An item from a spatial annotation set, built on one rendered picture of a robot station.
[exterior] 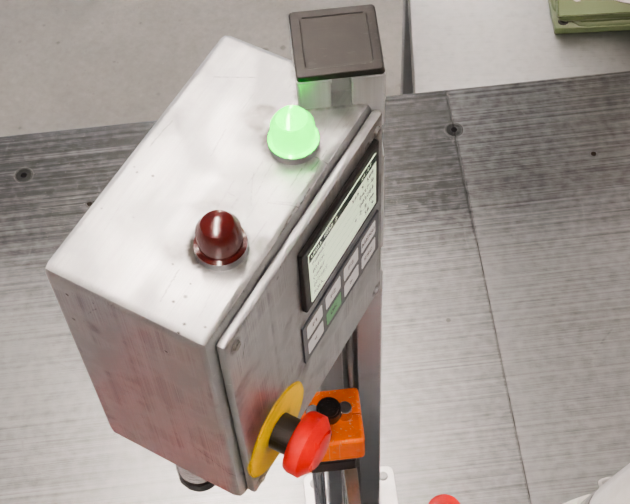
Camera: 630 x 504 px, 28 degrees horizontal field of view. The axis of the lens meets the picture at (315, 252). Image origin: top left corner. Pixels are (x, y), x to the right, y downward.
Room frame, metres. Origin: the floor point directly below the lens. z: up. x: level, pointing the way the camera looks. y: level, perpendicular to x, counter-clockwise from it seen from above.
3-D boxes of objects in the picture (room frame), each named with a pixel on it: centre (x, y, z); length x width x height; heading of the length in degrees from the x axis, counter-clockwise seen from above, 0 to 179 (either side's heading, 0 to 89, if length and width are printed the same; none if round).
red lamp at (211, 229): (0.33, 0.04, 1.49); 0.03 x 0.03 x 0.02
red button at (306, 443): (0.29, 0.02, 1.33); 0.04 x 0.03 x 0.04; 147
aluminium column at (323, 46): (0.43, -0.02, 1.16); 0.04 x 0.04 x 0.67; 2
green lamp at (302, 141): (0.38, 0.01, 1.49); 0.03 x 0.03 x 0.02
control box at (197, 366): (0.37, 0.04, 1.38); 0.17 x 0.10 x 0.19; 147
